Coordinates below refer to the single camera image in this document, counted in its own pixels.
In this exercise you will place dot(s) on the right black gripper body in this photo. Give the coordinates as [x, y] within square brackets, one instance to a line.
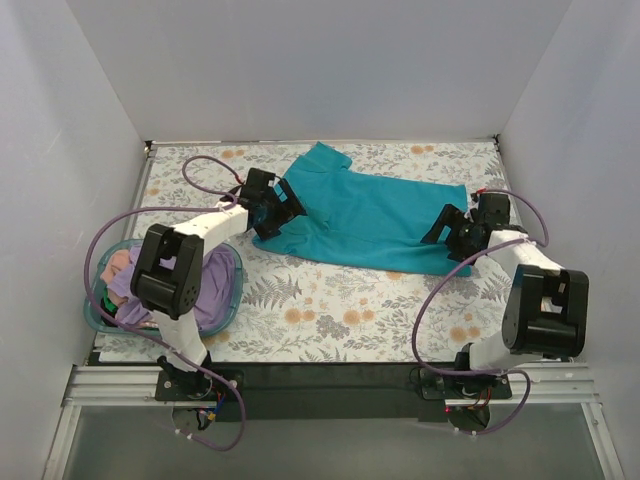
[454, 232]

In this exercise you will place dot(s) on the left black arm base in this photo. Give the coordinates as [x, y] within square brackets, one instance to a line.
[203, 396]

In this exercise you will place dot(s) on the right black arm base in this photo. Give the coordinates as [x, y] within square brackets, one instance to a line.
[466, 399]

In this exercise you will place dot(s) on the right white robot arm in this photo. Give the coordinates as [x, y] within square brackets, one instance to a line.
[546, 310]

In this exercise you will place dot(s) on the lavender t shirt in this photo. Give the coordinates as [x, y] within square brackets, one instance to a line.
[217, 285]

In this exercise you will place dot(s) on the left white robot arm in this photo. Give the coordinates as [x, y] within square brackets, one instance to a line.
[168, 273]

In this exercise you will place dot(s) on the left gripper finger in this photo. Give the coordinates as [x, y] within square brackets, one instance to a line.
[268, 225]
[290, 205]

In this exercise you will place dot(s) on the teal t shirt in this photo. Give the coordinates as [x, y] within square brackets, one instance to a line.
[365, 221]

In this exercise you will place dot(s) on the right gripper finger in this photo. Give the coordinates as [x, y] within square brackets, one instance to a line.
[452, 217]
[441, 232]

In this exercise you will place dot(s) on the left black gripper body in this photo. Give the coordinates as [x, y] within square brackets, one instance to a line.
[279, 213]

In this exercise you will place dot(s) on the floral patterned table mat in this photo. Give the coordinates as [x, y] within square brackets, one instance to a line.
[295, 310]

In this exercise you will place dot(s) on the clear blue plastic basket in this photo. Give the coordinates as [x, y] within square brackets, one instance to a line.
[98, 286]

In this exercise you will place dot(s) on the green black garment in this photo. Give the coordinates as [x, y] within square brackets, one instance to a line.
[109, 309]

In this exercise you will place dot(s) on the aluminium frame rail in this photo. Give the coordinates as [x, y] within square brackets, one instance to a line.
[101, 386]

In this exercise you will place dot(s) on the pink garment in basket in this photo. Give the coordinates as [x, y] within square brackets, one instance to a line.
[117, 277]

